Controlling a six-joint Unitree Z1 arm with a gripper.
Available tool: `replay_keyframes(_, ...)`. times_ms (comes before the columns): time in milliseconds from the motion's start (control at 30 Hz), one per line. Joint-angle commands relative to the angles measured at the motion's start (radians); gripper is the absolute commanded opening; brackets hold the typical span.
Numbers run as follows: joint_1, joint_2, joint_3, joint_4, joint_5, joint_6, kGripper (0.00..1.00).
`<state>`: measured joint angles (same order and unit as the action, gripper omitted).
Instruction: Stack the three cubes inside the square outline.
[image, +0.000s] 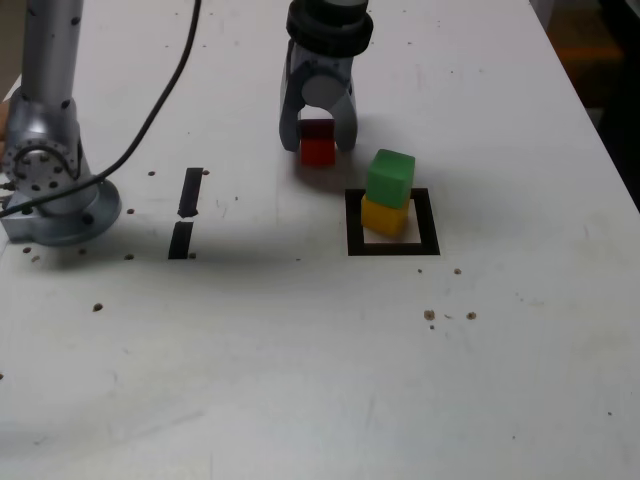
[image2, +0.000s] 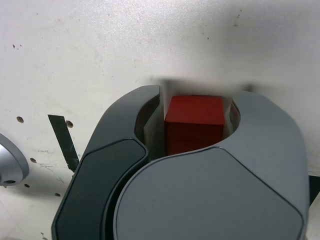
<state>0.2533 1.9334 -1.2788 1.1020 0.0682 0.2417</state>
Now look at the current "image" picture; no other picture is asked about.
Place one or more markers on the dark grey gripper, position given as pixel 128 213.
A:
pixel 327 65

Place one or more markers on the red cube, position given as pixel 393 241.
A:
pixel 317 152

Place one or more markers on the green cube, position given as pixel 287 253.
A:
pixel 390 175

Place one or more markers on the yellow cube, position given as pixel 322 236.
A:
pixel 382 217

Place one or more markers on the black tape square outline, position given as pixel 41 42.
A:
pixel 427 225

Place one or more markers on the black tape strip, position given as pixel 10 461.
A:
pixel 192 192

